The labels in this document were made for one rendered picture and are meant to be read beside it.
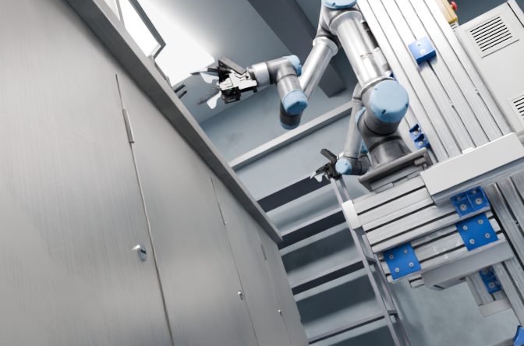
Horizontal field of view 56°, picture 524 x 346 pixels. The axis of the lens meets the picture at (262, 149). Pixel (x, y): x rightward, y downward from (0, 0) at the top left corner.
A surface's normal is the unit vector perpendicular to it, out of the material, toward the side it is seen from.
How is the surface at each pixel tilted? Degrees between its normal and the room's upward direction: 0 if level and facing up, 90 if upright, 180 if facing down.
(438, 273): 90
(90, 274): 90
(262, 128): 90
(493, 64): 90
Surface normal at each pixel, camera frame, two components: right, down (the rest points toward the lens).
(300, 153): -0.42, -0.28
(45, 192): 0.94, -0.35
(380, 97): 0.06, -0.33
